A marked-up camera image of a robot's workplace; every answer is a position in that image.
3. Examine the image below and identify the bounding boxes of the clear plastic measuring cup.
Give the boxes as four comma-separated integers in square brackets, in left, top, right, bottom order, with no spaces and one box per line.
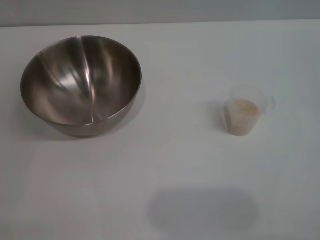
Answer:
[224,84,276,137]

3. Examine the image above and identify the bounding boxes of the white rice grains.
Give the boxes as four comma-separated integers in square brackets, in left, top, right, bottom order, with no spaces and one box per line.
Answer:
[226,98,260,137]

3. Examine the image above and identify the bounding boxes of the stainless steel mixing bowl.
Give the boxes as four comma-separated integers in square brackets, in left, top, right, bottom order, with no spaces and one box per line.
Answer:
[20,35,143,138]

